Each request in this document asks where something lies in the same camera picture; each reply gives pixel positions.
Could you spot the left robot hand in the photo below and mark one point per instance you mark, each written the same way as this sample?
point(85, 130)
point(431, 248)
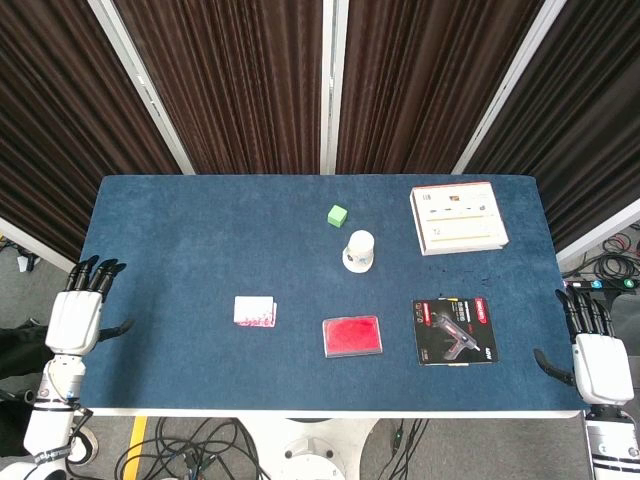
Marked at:
point(74, 320)

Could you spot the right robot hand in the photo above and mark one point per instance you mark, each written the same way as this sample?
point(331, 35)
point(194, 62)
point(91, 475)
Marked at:
point(602, 367)

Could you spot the pink white card stack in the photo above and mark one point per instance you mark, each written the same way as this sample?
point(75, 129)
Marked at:
point(254, 311)

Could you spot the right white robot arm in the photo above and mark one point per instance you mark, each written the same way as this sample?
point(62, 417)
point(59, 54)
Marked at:
point(612, 445)

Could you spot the black fabric item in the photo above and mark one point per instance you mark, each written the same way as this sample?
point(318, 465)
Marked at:
point(15, 350)

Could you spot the black power strip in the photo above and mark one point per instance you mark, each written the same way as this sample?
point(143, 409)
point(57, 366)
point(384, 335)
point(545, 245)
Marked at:
point(607, 285)

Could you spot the black glue gun package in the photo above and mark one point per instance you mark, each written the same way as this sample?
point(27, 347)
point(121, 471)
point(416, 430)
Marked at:
point(455, 331)

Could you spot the blue felt table cover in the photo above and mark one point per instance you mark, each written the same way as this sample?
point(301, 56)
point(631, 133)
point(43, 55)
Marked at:
point(210, 240)

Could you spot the dark brown pleated curtain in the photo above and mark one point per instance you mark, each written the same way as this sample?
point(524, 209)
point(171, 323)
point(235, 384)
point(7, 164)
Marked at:
point(590, 125)
point(425, 85)
point(240, 85)
point(50, 125)

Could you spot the white cardboard box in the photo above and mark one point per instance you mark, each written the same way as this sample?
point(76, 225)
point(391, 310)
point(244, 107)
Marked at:
point(460, 220)

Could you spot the red ink pad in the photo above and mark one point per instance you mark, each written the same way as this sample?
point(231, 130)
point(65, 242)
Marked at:
point(352, 336)

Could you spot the white round jar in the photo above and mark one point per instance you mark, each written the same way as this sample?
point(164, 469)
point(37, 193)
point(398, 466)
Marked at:
point(359, 251)

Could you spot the green cube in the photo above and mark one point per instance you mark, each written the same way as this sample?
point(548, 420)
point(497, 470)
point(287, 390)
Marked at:
point(337, 216)

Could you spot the white partition rail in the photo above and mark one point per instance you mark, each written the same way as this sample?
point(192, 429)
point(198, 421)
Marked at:
point(600, 232)
point(35, 245)

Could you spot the white partition post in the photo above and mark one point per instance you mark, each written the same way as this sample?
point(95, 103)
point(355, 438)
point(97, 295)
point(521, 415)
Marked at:
point(146, 95)
point(334, 85)
point(509, 86)

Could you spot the white pedestal base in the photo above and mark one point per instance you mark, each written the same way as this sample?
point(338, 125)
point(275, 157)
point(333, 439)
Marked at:
point(307, 450)

